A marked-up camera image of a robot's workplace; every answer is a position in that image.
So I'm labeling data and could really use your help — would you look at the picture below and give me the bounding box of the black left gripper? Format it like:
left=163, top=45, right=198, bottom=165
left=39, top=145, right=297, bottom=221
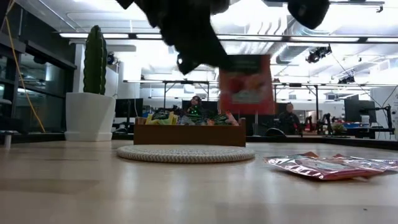
left=133, top=0, right=233, bottom=76

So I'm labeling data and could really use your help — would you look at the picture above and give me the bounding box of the overhead light bar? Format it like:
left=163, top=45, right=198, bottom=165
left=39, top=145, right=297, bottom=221
left=58, top=32, right=398, bottom=44

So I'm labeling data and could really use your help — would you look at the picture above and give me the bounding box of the black ceiling spotlight cluster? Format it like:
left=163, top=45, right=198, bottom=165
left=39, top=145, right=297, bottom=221
left=306, top=45, right=333, bottom=64

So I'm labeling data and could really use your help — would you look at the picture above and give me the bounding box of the person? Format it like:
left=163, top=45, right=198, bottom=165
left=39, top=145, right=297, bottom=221
left=277, top=102, right=302, bottom=136
left=185, top=95, right=208, bottom=116

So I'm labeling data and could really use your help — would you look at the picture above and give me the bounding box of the brown wooden compartment tray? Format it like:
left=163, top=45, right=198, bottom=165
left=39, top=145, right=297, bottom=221
left=133, top=116, right=247, bottom=147

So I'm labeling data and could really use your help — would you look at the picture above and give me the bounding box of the black chair backrest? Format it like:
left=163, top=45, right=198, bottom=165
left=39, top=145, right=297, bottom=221
left=266, top=127, right=285, bottom=137

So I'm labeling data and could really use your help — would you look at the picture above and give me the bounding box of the black computer monitor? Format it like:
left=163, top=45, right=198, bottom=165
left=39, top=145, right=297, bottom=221
left=114, top=98, right=144, bottom=125
left=344, top=98, right=377, bottom=124

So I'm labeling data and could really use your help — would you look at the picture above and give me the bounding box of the green potted plant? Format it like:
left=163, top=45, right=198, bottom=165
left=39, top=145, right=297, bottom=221
left=330, top=122, right=347, bottom=136

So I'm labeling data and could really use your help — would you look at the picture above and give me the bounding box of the green cactus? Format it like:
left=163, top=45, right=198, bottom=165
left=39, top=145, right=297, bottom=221
left=83, top=25, right=108, bottom=96

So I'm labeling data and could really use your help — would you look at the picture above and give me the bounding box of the white plant pot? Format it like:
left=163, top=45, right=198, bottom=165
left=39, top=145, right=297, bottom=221
left=64, top=92, right=117, bottom=142

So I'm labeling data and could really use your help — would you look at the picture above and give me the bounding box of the silver ventilation duct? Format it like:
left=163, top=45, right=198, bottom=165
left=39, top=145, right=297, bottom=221
left=270, top=15, right=386, bottom=65

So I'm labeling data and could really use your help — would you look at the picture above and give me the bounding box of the black background workstation frame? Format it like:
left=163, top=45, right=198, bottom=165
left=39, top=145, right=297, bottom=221
left=123, top=80, right=398, bottom=125

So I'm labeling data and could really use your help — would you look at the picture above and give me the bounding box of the round woven rope mat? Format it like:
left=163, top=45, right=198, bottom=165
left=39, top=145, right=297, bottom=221
left=116, top=144, right=256, bottom=164

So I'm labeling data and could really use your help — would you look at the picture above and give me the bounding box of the yellow cable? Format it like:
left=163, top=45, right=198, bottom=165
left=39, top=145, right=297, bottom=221
left=2, top=0, right=47, bottom=134

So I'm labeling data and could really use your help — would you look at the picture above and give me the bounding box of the grey post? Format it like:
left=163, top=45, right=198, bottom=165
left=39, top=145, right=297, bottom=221
left=0, top=130, right=14, bottom=149

